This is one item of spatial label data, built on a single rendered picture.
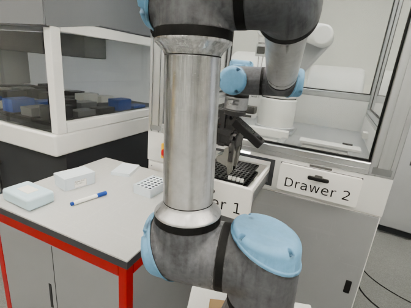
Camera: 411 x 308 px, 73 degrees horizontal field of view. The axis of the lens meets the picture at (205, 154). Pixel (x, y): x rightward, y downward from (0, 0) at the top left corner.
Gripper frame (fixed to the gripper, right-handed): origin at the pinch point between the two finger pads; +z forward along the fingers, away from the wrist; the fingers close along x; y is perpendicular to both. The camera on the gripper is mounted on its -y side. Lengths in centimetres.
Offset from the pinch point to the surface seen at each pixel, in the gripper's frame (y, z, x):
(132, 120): 84, 5, -53
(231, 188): -3.6, 2.0, 10.7
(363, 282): -70, 91, -98
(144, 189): 32.4, 15.4, 4.4
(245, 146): 2.7, -2.4, -22.8
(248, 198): -9.1, 3.6, 10.7
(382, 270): -84, 91, -119
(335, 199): -34.7, 9.5, -21.4
